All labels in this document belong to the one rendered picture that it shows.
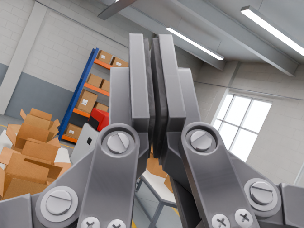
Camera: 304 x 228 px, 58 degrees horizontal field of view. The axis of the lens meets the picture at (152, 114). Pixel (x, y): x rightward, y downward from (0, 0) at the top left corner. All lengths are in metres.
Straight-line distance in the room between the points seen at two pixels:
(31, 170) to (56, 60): 5.97
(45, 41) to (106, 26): 1.67
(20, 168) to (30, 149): 0.43
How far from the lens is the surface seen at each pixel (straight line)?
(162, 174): 4.45
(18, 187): 1.67
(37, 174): 2.05
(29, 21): 7.77
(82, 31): 7.90
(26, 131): 2.83
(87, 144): 5.58
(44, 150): 2.43
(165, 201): 3.54
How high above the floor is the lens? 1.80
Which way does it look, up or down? 2 degrees down
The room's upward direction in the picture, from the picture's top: 24 degrees clockwise
